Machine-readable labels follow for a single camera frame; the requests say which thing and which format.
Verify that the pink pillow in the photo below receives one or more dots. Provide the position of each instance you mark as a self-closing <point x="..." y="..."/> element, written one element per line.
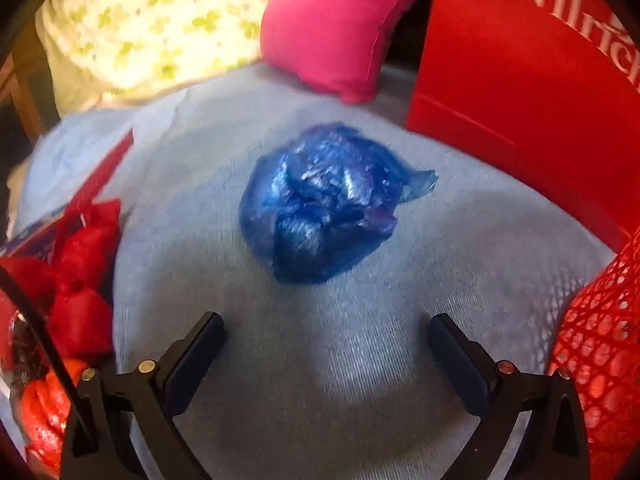
<point x="330" y="25"/>

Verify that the light blue blanket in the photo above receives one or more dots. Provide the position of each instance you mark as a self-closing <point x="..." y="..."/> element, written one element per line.
<point x="320" y="330"/>

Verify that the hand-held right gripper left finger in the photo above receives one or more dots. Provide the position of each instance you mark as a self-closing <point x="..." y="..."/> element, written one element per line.
<point x="196" y="360"/>

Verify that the green floral quilt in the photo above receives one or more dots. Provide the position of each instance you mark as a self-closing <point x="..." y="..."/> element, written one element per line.
<point x="150" y="25"/>

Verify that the red mesh net bag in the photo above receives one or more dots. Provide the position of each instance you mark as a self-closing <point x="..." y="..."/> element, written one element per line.
<point x="82" y="270"/>

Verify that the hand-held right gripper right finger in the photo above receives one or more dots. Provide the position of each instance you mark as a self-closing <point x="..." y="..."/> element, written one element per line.
<point x="457" y="362"/>

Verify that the red paper shopping bag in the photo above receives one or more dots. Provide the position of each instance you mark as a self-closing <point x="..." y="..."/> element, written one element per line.
<point x="510" y="70"/>

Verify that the brown wooden column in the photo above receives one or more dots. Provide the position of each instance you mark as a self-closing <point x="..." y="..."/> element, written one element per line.
<point x="25" y="85"/>

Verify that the orange wrapper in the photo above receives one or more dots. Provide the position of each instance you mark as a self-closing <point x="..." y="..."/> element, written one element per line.
<point x="42" y="410"/>

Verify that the blue plastic bag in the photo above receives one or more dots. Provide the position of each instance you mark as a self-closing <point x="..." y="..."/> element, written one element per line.
<point x="320" y="200"/>

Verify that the red plastic basket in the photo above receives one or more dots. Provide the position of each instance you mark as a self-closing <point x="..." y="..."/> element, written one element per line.
<point x="600" y="340"/>

